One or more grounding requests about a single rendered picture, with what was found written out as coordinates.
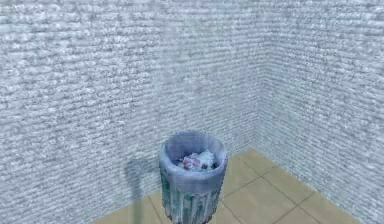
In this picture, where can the crumpled white pink rubbish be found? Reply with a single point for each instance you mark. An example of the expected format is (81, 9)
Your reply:
(197, 161)

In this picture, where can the pale grey bin bag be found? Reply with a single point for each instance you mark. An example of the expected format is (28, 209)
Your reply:
(190, 181)

